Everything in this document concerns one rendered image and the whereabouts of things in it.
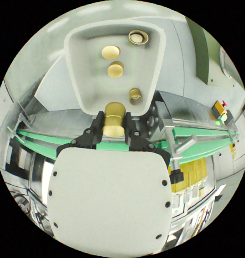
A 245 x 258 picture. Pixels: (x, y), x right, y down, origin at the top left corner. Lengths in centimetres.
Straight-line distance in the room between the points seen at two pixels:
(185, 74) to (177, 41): 12
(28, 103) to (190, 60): 96
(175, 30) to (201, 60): 11
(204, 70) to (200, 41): 10
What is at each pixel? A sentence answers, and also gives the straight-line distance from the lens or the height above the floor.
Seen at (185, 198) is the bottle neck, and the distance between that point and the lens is 39.
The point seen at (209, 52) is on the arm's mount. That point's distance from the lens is 29.
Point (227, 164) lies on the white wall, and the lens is 642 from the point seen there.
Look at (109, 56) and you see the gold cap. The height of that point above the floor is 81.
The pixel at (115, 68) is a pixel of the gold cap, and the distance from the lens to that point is 18.
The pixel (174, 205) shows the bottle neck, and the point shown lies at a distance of 36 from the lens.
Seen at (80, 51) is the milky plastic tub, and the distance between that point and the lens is 21.
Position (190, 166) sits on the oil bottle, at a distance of 36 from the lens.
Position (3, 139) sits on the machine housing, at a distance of 75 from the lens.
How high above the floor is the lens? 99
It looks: 34 degrees down
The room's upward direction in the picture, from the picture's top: 178 degrees counter-clockwise
